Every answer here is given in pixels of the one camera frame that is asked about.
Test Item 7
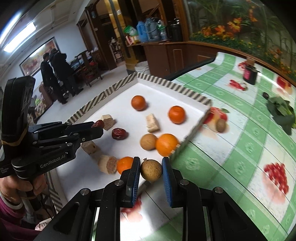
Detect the framed wall painting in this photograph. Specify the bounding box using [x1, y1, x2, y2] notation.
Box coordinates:
[20, 37, 59, 76]

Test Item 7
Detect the mandarin orange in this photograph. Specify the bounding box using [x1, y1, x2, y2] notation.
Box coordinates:
[131, 95, 147, 111]
[117, 157, 133, 174]

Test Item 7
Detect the brown longan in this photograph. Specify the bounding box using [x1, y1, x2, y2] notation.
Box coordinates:
[140, 159, 163, 182]
[216, 118, 227, 133]
[140, 133, 158, 151]

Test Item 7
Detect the red jujube date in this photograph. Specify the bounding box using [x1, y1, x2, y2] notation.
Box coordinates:
[91, 120, 105, 128]
[111, 128, 128, 140]

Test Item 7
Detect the blue water jug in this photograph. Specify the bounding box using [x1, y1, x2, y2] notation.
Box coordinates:
[137, 21, 149, 43]

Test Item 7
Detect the person's left hand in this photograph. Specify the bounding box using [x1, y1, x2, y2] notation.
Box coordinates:
[1, 175, 47, 203]

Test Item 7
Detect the green leafy vegetable left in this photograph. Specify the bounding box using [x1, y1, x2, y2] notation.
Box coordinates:
[266, 96, 295, 136]

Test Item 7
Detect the person in dark coat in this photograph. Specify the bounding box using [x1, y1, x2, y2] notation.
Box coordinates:
[40, 48, 83, 104]

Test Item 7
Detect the large orange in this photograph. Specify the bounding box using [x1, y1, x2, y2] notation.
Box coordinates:
[156, 133, 180, 157]

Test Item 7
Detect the white tray striped rim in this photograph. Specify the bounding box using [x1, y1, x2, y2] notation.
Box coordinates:
[47, 73, 212, 211]

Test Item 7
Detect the wooden sideboard cabinet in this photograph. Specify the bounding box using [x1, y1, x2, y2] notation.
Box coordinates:
[127, 39, 220, 78]

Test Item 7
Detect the wooden chair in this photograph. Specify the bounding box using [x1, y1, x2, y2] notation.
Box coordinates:
[75, 51, 102, 87]

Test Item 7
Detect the beige sugarcane chunk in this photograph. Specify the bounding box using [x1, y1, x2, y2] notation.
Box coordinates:
[101, 114, 114, 131]
[97, 155, 117, 174]
[81, 141, 98, 155]
[146, 113, 160, 133]

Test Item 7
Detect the grey-blue thermos jug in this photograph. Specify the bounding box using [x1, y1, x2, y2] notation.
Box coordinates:
[145, 18, 160, 42]

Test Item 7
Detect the small mandarin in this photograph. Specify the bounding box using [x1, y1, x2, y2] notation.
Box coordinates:
[168, 105, 186, 125]

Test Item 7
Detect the beige sugarcane chunk back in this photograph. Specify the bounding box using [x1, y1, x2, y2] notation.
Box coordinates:
[81, 141, 98, 155]

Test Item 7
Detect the brown longan by tray corner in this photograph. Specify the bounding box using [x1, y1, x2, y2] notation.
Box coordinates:
[216, 118, 227, 133]

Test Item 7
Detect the black cylindrical container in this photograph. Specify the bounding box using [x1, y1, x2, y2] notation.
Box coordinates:
[243, 58, 258, 85]

